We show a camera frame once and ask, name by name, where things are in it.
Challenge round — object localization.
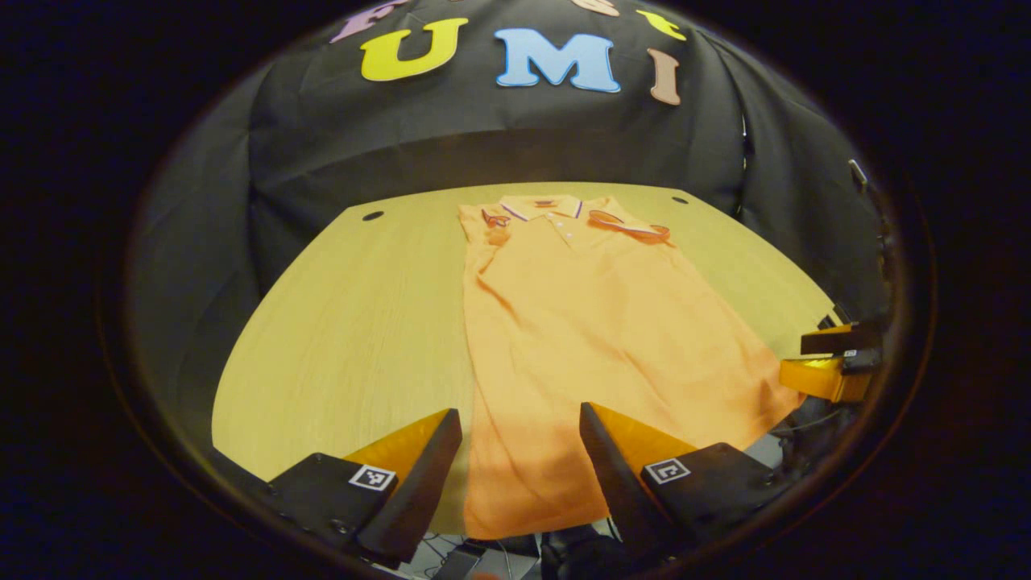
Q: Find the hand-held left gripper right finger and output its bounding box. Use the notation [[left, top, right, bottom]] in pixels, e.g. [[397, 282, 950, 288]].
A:
[[578, 401, 787, 557]]

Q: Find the black backdrop cloth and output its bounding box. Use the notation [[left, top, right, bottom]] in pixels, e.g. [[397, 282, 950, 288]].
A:
[[129, 0, 895, 404]]

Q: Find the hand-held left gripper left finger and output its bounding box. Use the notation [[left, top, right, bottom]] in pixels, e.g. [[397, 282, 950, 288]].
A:
[[267, 408, 465, 566]]

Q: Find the orange T-shirt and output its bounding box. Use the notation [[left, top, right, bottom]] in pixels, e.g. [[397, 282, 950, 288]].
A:
[[458, 193, 806, 541]]

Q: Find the dark rounded object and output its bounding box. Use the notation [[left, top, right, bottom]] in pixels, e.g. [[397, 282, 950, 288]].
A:
[[538, 528, 637, 580]]

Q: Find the small black box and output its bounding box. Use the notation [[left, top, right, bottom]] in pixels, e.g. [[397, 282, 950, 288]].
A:
[[433, 546, 487, 580]]

